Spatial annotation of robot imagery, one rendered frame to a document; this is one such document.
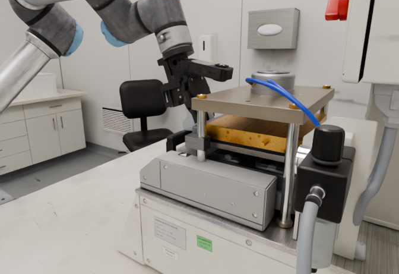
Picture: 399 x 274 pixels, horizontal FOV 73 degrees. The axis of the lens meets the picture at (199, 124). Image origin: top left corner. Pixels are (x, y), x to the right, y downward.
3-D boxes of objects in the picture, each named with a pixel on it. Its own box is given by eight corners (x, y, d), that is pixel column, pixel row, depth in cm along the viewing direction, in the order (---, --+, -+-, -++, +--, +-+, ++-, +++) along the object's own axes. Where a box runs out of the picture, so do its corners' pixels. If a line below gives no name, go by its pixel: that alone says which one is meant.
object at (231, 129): (324, 132, 57) (330, 87, 54) (297, 170, 39) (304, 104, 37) (248, 121, 66) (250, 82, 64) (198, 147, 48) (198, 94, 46)
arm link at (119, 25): (92, -1, 63) (130, -22, 59) (123, 36, 71) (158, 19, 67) (83, 19, 58) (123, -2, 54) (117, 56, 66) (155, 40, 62)
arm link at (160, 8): (149, -4, 65) (180, -19, 62) (162, 41, 66) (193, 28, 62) (130, -14, 58) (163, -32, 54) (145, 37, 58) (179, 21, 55)
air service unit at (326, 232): (345, 225, 34) (363, 110, 30) (324, 317, 22) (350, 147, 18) (301, 212, 37) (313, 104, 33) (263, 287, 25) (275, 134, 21)
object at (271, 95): (363, 134, 56) (373, 70, 53) (345, 201, 31) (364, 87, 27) (252, 118, 69) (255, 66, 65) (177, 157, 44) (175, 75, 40)
